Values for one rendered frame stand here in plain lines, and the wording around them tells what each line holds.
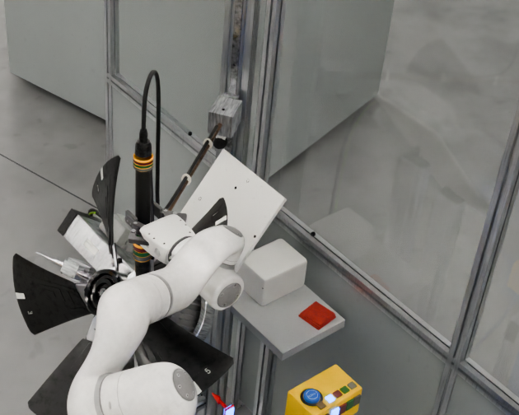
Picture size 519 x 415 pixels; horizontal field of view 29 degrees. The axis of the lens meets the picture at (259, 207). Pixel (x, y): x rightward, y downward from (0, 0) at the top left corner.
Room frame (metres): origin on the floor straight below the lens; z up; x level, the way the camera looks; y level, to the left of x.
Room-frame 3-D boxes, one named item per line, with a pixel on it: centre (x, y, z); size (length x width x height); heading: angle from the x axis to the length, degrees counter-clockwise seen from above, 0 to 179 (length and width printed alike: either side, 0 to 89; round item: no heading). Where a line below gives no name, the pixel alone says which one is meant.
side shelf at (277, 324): (2.21, -0.07, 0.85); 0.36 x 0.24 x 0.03; 42
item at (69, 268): (2.02, 0.48, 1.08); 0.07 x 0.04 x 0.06; 53
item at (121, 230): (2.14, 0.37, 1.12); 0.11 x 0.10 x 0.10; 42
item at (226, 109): (2.37, 0.12, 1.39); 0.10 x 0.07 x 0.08; 167
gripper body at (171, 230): (1.68, 0.18, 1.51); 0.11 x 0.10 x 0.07; 42
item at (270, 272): (2.29, -0.04, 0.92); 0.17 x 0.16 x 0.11; 132
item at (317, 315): (2.16, -0.20, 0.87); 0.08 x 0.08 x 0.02; 50
